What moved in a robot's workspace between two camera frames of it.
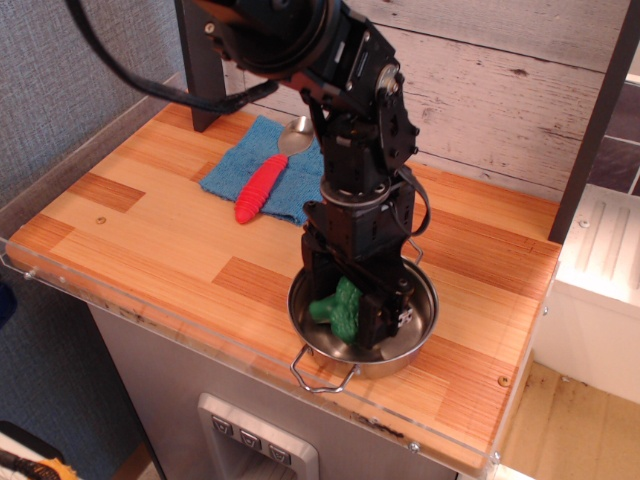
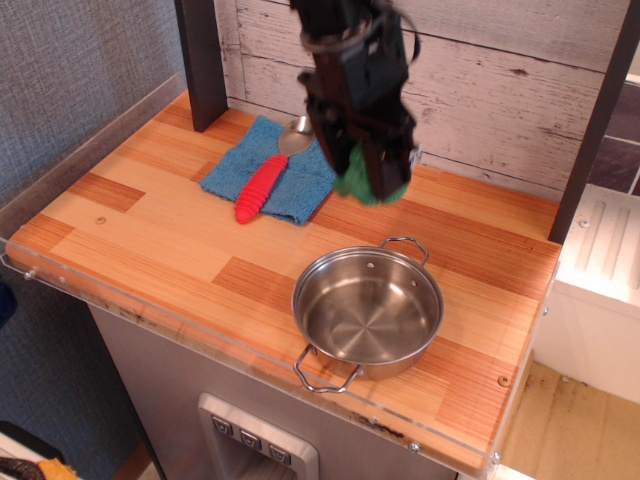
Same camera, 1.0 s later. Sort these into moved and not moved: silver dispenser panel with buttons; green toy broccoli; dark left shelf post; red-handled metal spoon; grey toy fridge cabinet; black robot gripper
Moved: black robot gripper; green toy broccoli
Not moved: silver dispenser panel with buttons; grey toy fridge cabinet; red-handled metal spoon; dark left shelf post
